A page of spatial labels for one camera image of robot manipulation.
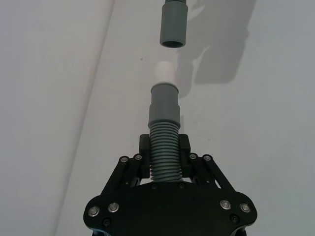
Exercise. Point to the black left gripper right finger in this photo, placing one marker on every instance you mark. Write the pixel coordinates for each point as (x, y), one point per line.
(185, 152)

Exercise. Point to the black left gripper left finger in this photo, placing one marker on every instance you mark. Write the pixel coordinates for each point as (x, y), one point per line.
(144, 152)

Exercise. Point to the white plastic tube connector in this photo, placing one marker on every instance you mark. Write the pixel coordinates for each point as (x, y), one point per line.
(164, 72)

